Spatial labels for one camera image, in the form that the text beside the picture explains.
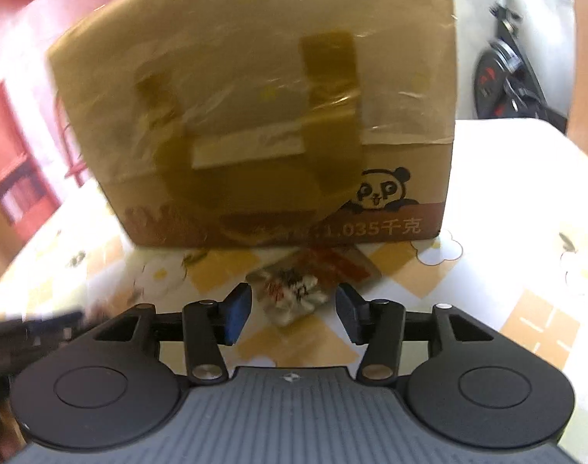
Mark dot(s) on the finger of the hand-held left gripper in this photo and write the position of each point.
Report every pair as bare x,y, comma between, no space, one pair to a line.
59,327

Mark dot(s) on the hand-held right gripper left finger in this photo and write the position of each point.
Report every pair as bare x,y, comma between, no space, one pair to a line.
238,314

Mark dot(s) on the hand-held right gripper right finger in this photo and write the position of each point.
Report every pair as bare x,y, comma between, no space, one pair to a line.
348,310

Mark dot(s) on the taped cardboard box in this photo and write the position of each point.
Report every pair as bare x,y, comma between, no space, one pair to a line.
255,106

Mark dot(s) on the orange flat snack packet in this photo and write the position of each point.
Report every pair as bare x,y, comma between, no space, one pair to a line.
344,263

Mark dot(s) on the checkered tablecloth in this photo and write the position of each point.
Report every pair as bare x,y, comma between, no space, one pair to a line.
516,203

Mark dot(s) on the printed room backdrop cloth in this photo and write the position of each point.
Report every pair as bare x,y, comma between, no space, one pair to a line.
23,82

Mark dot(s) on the black exercise bike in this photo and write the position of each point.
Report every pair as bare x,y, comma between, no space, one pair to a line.
506,77

